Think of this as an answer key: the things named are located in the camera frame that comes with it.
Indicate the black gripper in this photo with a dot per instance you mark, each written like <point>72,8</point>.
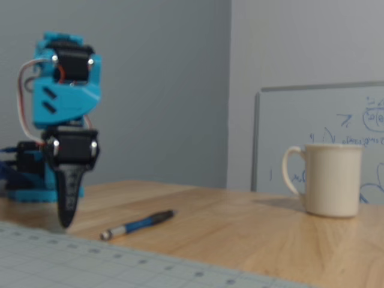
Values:
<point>74,150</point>

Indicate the blue and black pen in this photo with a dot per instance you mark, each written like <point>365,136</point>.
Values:
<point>138,224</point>

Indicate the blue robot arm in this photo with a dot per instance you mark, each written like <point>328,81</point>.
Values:
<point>66,99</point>

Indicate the dark blue table clamp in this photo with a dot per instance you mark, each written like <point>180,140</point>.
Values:
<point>6,175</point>

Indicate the grey gridded cutting mat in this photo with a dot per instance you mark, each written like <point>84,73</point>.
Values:
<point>60,264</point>

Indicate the whiteboard with blue drawings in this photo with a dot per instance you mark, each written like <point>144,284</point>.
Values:
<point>300,120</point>

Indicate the cream ceramic mug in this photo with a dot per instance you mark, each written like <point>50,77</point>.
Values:
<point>333,180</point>

